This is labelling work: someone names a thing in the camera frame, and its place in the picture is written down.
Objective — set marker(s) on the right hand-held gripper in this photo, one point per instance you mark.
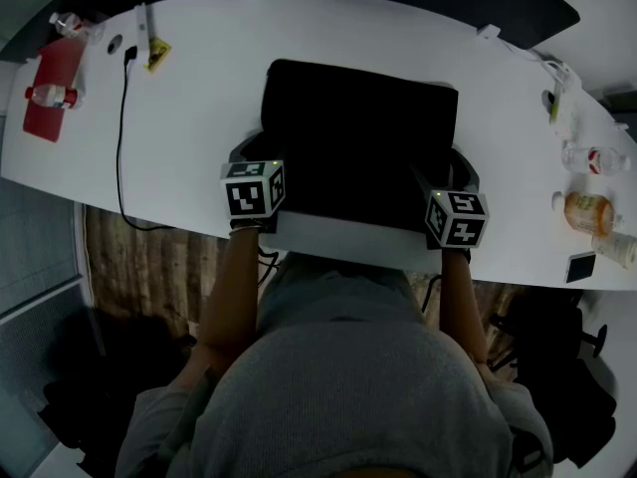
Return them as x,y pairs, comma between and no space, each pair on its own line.
460,222

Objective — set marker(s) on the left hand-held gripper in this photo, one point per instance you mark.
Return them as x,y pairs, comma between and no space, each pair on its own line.
244,197

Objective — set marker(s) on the black mouse pad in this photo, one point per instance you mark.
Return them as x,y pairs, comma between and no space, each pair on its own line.
358,132

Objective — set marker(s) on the person's left forearm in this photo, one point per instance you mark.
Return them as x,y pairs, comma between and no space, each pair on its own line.
231,292

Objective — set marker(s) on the person's right forearm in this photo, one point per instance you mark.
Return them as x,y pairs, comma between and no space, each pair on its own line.
460,307

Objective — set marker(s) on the white desk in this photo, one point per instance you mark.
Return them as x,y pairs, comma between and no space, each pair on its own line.
209,117

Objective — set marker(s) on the orange drink bottle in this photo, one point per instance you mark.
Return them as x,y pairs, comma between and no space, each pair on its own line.
589,213

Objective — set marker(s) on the clear red label bottle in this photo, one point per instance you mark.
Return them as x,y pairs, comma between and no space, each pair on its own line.
594,160

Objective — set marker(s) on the white drink bottle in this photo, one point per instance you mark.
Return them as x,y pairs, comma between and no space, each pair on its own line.
617,249

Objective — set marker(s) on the black office chair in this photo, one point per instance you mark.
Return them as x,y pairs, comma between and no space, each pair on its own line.
562,366

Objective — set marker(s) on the white partition clip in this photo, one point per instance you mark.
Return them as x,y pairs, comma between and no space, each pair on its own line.
488,32

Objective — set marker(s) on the person's grey sweater torso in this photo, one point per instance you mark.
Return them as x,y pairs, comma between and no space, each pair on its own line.
348,391

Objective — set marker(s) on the red label water bottle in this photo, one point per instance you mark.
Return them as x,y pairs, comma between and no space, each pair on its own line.
52,96

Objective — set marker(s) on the red folder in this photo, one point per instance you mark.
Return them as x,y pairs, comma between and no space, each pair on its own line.
55,72

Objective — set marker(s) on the crumpled clear water bottle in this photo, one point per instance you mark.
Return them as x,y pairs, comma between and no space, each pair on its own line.
72,25

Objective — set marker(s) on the white bracket bar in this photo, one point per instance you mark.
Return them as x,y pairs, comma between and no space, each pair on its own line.
143,25

